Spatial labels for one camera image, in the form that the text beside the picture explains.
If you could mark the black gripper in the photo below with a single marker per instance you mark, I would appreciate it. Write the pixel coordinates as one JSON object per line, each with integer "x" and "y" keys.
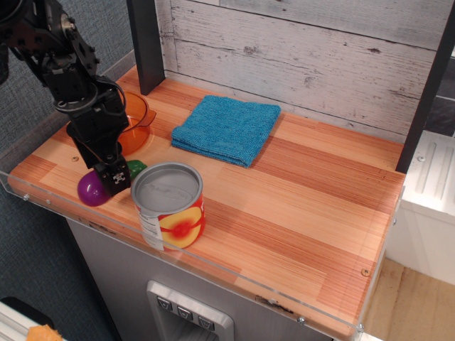
{"x": 96, "y": 122}

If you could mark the purple toy eggplant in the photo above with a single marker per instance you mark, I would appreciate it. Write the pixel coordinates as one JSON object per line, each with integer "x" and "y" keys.
{"x": 90, "y": 190}

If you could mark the orange transparent plastic pot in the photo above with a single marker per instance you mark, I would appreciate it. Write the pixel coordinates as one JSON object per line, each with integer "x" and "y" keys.
{"x": 140, "y": 118}

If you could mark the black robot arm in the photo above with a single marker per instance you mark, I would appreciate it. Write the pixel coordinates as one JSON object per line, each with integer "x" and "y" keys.
{"x": 41, "y": 34}

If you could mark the peach can with grey lid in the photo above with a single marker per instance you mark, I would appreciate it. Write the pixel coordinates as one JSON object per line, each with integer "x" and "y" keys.
{"x": 169, "y": 200}

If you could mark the clear acrylic table guard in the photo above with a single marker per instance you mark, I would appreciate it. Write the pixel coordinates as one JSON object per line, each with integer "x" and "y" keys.
{"x": 301, "y": 231}

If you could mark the folded blue towel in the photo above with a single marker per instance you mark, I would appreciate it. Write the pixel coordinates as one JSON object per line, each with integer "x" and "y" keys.
{"x": 227, "y": 129}

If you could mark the grey cabinet with dispenser panel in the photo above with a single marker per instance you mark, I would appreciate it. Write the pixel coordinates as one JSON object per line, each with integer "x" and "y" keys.
{"x": 122, "y": 273}

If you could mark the black and orange object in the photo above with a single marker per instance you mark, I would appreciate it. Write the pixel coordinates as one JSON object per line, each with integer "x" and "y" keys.
{"x": 20, "y": 321}

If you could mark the white ridged appliance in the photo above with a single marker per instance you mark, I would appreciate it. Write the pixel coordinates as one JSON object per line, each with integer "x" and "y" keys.
{"x": 422, "y": 234}

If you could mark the dark left frame post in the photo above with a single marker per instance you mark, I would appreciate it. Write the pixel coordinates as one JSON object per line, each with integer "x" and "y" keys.
{"x": 147, "y": 44}

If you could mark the dark frame post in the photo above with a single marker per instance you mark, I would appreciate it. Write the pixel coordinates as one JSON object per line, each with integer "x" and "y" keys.
{"x": 147, "y": 44}
{"x": 441, "y": 60}

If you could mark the dark right frame post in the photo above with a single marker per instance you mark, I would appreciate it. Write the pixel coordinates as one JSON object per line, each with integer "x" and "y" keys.
{"x": 441, "y": 60}

